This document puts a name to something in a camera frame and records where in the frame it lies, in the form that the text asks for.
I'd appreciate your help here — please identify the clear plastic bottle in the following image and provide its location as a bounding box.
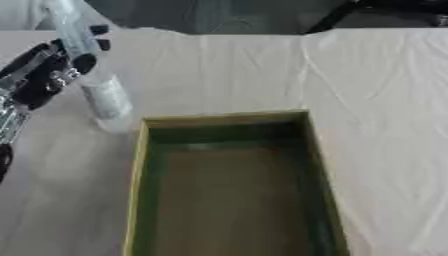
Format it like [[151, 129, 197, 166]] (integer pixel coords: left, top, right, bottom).
[[43, 0, 135, 134]]

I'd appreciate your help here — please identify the black tripod leg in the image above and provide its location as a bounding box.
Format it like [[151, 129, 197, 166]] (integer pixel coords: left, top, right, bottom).
[[302, 0, 448, 35]]

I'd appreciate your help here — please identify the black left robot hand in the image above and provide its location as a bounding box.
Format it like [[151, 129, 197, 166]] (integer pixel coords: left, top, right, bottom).
[[0, 24, 114, 111]]

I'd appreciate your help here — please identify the tan cardboard box green inside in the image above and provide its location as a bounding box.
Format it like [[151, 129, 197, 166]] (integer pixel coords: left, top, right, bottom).
[[120, 108, 352, 256]]

